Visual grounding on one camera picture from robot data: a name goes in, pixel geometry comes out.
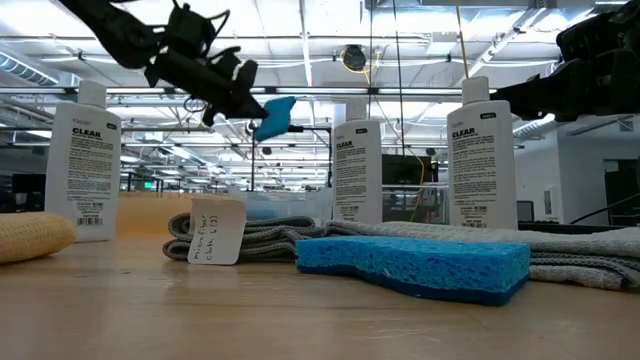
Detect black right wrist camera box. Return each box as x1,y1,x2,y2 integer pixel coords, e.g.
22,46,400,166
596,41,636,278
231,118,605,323
556,0,640,64

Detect black ceiling cable reel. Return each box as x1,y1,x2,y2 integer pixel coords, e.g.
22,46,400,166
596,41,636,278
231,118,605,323
342,43,369,72

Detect black monitor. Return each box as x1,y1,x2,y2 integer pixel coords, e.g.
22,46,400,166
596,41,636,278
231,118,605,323
382,153,440,187

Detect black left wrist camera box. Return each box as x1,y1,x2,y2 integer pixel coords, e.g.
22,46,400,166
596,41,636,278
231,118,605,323
163,2,231,60

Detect small dark monitor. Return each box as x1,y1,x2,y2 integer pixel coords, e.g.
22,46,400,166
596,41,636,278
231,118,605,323
517,199,536,224

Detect large grey cloth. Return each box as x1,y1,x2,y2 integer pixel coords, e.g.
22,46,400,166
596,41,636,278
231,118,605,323
319,219,640,292

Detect silver ceiling duct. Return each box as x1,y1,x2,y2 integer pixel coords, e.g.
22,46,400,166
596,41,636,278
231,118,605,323
513,113,557,137
0,49,62,87

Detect white CLEAR label bottle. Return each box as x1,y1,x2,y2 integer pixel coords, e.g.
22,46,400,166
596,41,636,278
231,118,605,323
44,79,123,243
446,75,519,230
332,97,384,225

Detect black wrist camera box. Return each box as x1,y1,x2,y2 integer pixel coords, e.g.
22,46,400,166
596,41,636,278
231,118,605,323
556,0,640,64
163,2,231,60

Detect small blue cloth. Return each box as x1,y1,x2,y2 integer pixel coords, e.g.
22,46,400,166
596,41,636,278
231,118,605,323
254,95,298,143

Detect dark desk monitors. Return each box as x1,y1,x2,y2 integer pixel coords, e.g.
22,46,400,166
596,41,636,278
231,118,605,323
12,173,47,212

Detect long ceiling light rail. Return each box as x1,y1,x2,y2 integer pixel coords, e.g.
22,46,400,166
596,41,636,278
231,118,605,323
0,85,501,97

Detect thin black hanging cable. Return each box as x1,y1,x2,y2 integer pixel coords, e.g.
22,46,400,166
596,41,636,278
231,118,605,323
392,0,406,157

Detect grey cloth with tags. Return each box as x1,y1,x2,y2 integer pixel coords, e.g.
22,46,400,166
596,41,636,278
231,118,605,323
162,212,329,265

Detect yellow hanging cable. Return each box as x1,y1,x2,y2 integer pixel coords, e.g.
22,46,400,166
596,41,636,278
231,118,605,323
453,0,472,80

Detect clear hard plastic bin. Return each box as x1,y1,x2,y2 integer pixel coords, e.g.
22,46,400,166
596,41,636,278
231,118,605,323
382,182,450,225

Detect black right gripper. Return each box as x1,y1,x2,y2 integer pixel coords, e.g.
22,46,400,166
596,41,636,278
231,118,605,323
489,49,640,124

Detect white handwritten paper tag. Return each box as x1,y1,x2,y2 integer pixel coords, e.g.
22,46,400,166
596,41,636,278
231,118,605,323
186,196,248,266

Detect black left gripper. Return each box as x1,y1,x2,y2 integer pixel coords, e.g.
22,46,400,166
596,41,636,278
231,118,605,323
143,47,270,127

